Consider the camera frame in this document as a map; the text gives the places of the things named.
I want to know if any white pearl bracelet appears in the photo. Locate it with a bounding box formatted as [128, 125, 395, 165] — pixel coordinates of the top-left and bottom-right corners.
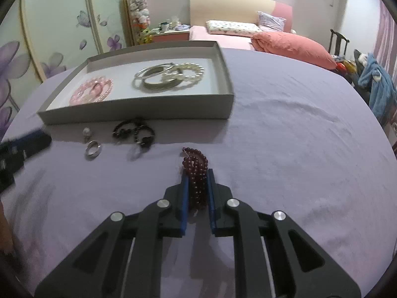
[161, 63, 205, 85]

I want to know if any bed with pink sheet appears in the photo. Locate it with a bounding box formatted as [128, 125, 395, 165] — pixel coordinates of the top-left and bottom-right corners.
[189, 25, 258, 52]

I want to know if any floral sliding-door wardrobe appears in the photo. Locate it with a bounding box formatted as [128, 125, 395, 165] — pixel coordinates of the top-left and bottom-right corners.
[0, 0, 134, 121]

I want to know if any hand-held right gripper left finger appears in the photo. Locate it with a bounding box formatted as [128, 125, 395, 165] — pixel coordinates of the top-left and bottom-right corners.
[34, 169, 190, 298]

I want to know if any plush toy tower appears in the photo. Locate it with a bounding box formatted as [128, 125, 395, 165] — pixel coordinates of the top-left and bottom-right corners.
[129, 0, 153, 45]

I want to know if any white patterned pillow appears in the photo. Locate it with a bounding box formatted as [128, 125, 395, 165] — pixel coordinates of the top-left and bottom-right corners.
[206, 20, 263, 36]

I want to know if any folded orange quilt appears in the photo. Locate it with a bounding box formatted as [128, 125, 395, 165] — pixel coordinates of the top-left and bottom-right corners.
[251, 31, 338, 70]

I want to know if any pink nightstand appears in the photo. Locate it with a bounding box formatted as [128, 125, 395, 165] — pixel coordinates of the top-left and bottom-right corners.
[151, 25, 190, 44]

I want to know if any thin silver bangle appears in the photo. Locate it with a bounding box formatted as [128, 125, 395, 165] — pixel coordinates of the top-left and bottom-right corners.
[134, 63, 177, 88]

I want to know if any grey cardboard tray box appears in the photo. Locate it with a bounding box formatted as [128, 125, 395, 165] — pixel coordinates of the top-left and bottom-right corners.
[36, 40, 235, 125]

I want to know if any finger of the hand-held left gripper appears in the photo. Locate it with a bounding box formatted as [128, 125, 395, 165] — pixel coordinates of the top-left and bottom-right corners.
[0, 129, 53, 159]

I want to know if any dark wooden chair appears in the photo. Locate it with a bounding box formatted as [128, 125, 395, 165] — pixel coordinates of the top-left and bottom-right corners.
[329, 29, 351, 57]

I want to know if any blue fleece garment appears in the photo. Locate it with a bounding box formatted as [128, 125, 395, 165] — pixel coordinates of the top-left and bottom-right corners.
[358, 53, 397, 118]

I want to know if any wide silver cuff bangle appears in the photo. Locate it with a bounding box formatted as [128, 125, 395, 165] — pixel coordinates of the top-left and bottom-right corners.
[142, 68, 183, 93]

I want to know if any beige and pink headboard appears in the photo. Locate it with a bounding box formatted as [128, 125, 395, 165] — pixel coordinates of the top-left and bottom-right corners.
[189, 0, 294, 33]

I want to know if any pink curtain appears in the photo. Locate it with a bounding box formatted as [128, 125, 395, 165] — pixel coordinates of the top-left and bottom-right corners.
[372, 0, 397, 78]

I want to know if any pink bead bracelet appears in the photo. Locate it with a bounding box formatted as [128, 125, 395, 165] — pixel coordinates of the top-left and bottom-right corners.
[70, 76, 114, 105]

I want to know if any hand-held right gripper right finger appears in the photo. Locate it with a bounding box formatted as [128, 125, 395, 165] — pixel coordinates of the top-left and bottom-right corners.
[207, 168, 362, 298]

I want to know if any light purple pillow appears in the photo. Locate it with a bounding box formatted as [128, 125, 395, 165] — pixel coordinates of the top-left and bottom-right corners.
[257, 11, 286, 32]

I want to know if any small silver ring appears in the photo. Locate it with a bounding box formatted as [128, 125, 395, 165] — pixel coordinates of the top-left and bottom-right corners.
[85, 141, 102, 161]

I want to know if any dark red bead bracelet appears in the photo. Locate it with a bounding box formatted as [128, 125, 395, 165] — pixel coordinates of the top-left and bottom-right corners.
[180, 147, 209, 210]

